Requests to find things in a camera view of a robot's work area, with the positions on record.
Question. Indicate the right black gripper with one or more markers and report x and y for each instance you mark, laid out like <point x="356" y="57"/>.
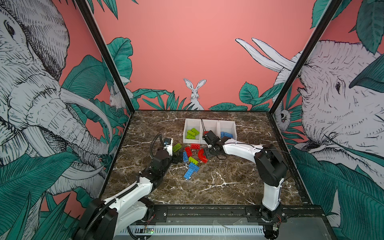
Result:
<point x="208" y="154"/>

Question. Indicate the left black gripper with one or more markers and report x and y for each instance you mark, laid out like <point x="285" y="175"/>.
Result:
<point x="175" y="159"/>

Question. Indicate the green brick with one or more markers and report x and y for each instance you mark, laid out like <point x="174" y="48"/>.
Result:
<point x="177" y="147"/>
<point x="195" y="131"/>
<point x="192" y="160"/>
<point x="191" y="135"/>

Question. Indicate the blue brick bottom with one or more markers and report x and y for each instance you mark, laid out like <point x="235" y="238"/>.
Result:
<point x="225" y="134"/>

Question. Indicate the red arch piece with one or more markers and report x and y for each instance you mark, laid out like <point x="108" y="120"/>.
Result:
<point x="202" y="156"/>

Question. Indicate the green brick bottom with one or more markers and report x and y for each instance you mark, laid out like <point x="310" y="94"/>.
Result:
<point x="191" y="135"/>

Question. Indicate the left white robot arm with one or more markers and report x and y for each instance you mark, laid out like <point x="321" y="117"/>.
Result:
<point x="104" y="219"/>

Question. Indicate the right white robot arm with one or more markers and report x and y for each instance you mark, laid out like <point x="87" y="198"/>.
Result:
<point x="270" y="164"/>

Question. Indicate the red brick by arch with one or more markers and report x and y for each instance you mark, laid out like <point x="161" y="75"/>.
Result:
<point x="188" y="151"/>

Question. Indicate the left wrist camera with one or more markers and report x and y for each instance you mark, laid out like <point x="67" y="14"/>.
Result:
<point x="168" y="145"/>

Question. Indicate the white slotted cable duct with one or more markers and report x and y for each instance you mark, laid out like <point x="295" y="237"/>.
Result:
<point x="193" y="230"/>

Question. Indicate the black mounting rail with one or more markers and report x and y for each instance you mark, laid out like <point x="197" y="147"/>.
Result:
<point x="253" y="213"/>

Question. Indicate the left black frame post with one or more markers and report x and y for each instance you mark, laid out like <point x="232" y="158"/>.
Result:
<point x="98" y="38"/>

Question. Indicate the black frame post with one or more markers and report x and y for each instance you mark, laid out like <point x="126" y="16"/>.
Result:
<point x="323" y="23"/>
<point x="98" y="38"/>

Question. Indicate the right black frame post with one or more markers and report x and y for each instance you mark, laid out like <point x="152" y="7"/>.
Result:
<point x="323" y="23"/>

